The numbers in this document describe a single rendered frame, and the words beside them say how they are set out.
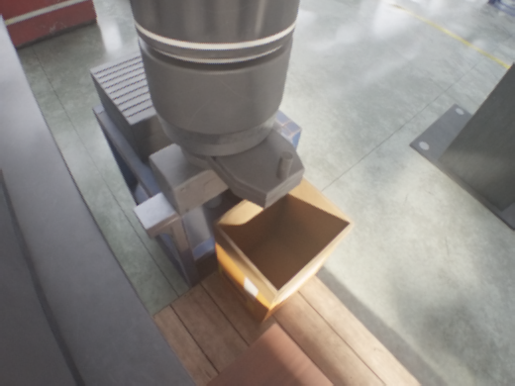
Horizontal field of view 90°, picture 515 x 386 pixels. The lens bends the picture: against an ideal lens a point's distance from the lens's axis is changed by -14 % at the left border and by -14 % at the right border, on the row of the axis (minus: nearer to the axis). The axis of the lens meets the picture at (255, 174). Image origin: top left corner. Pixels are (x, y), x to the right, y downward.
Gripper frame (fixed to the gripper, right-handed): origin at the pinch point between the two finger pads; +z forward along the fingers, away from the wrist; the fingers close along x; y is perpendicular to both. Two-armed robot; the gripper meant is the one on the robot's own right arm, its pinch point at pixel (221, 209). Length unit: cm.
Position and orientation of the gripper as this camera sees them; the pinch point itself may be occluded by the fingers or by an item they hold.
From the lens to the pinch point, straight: 39.9
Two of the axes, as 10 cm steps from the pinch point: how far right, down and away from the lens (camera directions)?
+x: -7.7, 4.8, -4.3
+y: -6.4, -6.5, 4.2
